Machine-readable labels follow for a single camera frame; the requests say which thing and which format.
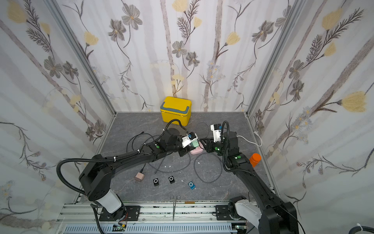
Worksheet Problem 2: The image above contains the pink USB wall charger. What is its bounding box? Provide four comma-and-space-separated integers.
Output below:
134, 172, 145, 182

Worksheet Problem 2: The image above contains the pink power strip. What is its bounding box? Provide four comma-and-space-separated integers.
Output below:
190, 142, 204, 155

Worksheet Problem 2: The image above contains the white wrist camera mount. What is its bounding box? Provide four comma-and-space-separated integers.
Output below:
210, 123, 223, 142
182, 132, 198, 148

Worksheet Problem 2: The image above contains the black mp3 player left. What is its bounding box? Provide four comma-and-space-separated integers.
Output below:
153, 178, 159, 186

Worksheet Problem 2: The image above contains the green USB wall charger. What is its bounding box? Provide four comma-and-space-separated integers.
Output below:
190, 138, 200, 148

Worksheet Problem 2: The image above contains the white power strip cord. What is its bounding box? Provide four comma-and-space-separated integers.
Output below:
236, 131, 263, 147

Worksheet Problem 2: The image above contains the yellow plastic storage box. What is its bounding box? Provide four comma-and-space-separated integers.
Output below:
160, 97, 192, 126

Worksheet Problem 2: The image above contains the black USB cable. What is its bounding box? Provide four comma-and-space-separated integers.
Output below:
126, 131, 155, 153

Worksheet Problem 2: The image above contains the black mp3 player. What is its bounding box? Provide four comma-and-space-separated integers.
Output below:
153, 178, 159, 186
168, 176, 175, 184

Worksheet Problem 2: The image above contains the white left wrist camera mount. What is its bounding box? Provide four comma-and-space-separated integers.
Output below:
182, 132, 198, 148

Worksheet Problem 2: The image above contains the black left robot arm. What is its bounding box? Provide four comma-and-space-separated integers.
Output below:
56, 126, 197, 221

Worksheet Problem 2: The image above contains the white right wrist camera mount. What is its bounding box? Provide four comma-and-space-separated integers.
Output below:
210, 123, 223, 142

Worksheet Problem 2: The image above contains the orange bottle cap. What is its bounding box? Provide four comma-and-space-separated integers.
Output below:
249, 153, 262, 168

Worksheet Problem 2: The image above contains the black mp3 player right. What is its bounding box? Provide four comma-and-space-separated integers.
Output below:
168, 176, 175, 184

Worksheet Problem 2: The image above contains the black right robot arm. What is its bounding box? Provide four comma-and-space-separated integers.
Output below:
200, 121, 299, 234

